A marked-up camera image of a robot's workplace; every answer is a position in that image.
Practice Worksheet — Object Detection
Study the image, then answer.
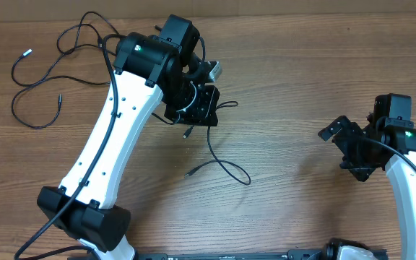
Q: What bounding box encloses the black thin cable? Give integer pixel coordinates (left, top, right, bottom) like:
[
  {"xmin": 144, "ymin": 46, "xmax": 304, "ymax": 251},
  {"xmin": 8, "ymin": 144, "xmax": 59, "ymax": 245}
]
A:
[{"xmin": 10, "ymin": 43, "xmax": 117, "ymax": 130}]

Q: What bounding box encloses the black USB-A cable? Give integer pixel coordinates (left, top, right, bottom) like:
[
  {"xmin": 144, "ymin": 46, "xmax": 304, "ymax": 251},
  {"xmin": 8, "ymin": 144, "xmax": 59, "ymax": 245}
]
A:
[{"xmin": 56, "ymin": 10, "xmax": 164, "ymax": 56}]

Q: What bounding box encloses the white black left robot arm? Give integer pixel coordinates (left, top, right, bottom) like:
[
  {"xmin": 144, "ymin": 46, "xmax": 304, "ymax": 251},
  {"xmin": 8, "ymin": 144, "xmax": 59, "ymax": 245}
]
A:
[{"xmin": 37, "ymin": 15, "xmax": 222, "ymax": 259}]

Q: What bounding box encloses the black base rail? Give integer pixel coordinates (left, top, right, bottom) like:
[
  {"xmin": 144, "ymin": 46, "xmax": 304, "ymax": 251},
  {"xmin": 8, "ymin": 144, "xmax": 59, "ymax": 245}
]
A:
[{"xmin": 134, "ymin": 249, "xmax": 324, "ymax": 260}]

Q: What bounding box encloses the brown cardboard back board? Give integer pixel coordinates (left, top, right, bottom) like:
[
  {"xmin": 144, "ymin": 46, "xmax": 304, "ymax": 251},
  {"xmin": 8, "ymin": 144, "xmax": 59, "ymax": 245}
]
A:
[{"xmin": 0, "ymin": 0, "xmax": 416, "ymax": 22}]

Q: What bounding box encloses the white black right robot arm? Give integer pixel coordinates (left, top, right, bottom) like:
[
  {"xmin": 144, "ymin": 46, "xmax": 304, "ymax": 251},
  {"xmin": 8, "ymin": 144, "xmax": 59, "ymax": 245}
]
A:
[{"xmin": 318, "ymin": 93, "xmax": 416, "ymax": 259}]

